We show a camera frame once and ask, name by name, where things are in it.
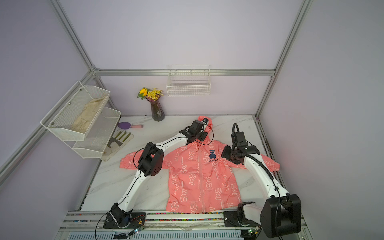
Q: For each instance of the yellow flower bouquet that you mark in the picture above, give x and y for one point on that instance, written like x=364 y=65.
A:
x=150 y=95

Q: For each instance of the beige green work glove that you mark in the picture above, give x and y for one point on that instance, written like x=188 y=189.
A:
x=115 y=144

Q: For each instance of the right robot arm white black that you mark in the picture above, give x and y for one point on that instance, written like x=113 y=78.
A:
x=281 y=212

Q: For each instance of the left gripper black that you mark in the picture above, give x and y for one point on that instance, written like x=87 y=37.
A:
x=203 y=136

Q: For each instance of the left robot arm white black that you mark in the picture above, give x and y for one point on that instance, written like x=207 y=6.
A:
x=150 y=164

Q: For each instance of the beige cloth in bin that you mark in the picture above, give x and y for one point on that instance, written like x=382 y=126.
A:
x=83 y=121

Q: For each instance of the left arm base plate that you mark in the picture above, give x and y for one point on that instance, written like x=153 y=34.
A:
x=131 y=221

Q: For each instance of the white mesh lower shelf bin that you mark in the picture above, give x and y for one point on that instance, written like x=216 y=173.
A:
x=99 y=135

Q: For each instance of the white mesh upper shelf bin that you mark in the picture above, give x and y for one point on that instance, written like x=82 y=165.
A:
x=61 y=117

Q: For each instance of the dark glass vase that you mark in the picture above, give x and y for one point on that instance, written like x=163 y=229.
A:
x=157 y=111

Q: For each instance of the purple pink hairbrush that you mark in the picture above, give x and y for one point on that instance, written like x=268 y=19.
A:
x=127 y=125

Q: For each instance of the aluminium rail front frame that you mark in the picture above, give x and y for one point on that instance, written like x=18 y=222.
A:
x=93 y=221

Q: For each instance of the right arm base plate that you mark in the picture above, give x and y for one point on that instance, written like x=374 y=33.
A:
x=231 y=219

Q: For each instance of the white mesh shelf bin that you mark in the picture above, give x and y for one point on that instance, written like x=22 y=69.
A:
x=99 y=135
x=61 y=117

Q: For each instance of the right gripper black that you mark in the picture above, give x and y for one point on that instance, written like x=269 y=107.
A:
x=225 y=154

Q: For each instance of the white wire wall basket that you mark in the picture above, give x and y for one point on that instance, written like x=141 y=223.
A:
x=189 y=80

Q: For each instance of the pink hooded jacket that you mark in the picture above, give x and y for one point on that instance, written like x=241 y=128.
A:
x=200 y=180

